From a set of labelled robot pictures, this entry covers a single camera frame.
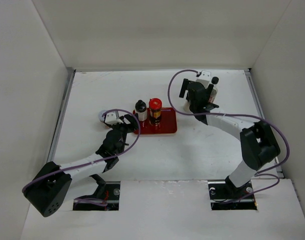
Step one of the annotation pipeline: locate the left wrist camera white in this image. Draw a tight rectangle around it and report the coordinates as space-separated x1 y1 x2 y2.
104 111 123 125

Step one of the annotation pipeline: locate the jar with white pink lid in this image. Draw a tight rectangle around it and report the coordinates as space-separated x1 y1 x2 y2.
98 110 107 123

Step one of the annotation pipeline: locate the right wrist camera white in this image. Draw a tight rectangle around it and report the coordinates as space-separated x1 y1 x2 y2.
195 70 212 88

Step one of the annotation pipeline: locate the white bottle black cap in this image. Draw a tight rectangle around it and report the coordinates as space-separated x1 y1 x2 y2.
134 99 148 122

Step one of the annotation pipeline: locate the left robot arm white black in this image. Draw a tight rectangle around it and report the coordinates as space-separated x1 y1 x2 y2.
22 109 141 217

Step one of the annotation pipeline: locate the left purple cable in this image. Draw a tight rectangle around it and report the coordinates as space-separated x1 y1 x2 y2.
21 107 141 208

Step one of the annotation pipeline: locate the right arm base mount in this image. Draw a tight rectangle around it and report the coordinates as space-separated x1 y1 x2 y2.
208 181 257 211

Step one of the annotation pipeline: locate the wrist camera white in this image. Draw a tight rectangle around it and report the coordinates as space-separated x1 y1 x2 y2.
104 111 123 125
195 70 212 88

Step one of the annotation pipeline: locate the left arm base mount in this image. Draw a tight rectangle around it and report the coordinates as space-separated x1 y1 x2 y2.
72 174 121 211

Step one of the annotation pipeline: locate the red lacquer tray gold emblem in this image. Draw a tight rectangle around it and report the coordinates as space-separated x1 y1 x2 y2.
139 107 178 135

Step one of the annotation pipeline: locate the red lid sauce jar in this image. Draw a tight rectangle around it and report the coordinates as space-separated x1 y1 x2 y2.
148 98 162 126

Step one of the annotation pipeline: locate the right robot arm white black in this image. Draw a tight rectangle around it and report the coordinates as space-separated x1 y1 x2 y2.
179 76 281 198

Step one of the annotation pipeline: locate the jar with dark grey lid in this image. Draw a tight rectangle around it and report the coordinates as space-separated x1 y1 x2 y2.
183 100 191 113

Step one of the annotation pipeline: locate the tall clear bottle black cap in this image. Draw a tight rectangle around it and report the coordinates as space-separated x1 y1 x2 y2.
209 76 219 103

